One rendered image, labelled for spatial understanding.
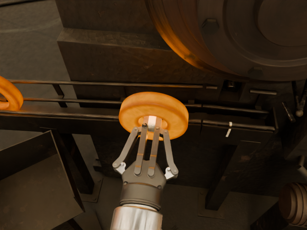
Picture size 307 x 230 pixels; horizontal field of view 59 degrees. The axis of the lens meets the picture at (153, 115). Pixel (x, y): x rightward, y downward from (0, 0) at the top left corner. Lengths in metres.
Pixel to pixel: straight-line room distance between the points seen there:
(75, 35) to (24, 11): 1.92
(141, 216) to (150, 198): 0.04
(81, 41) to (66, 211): 0.44
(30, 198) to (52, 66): 1.34
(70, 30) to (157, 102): 0.36
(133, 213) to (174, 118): 0.21
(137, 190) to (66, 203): 0.34
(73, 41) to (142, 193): 0.44
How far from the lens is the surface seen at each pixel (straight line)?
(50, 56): 2.12
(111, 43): 0.72
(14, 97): 0.90
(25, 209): 0.83
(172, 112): 0.55
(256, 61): 0.48
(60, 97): 0.91
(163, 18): 0.52
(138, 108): 0.55
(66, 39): 0.76
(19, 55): 2.21
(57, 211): 0.79
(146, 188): 0.48
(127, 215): 0.47
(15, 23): 2.56
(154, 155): 0.52
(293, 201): 0.94
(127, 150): 0.54
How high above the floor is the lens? 1.32
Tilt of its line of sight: 54 degrees down
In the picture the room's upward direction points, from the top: straight up
